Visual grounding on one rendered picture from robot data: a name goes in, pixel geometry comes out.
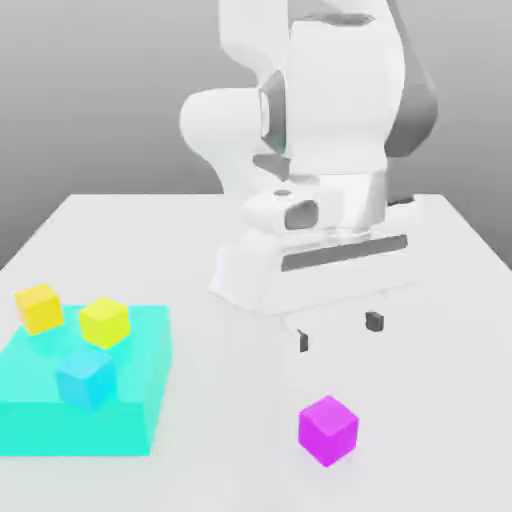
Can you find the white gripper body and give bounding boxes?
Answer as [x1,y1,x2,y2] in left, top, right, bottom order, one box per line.
[208,229,422,318]

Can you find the small magenta cube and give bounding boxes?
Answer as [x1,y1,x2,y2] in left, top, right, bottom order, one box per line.
[297,394,361,469]

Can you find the small yellow cube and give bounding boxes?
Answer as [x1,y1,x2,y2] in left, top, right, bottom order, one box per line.
[78,296,132,350]

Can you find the small light blue cube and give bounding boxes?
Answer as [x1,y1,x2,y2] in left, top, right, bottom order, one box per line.
[55,346,118,413]

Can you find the small orange cube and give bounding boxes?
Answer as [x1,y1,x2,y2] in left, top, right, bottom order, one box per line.
[13,283,66,337]

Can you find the large turquoise box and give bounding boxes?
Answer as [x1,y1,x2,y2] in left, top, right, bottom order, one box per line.
[0,305,172,458]

